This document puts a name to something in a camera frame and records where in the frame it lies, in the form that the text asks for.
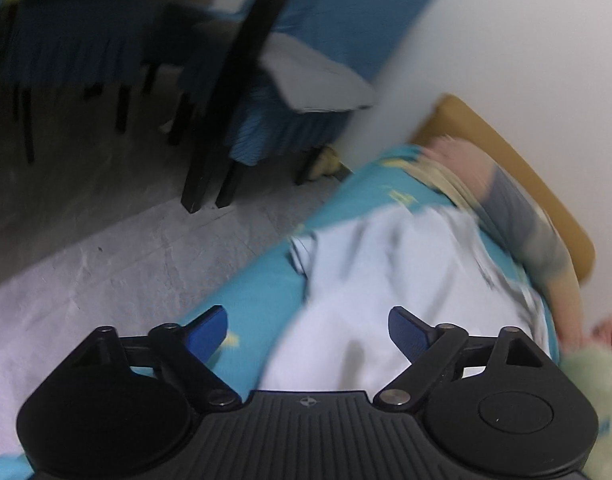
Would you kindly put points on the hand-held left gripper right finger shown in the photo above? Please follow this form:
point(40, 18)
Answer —
point(408, 336)

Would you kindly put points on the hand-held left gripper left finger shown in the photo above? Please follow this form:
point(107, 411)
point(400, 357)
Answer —
point(209, 331)

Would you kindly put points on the light blue garment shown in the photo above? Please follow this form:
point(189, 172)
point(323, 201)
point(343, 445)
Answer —
point(385, 280)

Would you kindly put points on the person's right hand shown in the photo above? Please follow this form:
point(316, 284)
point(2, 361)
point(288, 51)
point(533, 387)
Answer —
point(458, 156)

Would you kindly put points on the teal printed bedsheet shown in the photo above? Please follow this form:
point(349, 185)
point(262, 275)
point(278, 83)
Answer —
point(256, 300)

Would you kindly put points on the beige striped cloth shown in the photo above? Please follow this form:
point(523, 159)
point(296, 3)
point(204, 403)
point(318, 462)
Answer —
point(438, 176)

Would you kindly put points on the yellow slipper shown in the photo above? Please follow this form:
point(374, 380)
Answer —
point(328, 162)

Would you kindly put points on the green fuzzy cloth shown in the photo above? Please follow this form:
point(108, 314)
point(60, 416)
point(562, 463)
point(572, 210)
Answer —
point(595, 385)

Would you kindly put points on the wooden headboard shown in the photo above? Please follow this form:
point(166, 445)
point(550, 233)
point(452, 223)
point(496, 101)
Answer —
point(466, 116)

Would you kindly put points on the grey cloth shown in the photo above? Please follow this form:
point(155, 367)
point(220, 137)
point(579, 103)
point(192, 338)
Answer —
point(311, 77)

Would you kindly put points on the blue covered chair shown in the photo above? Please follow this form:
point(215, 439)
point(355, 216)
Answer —
point(331, 15)
point(66, 45)

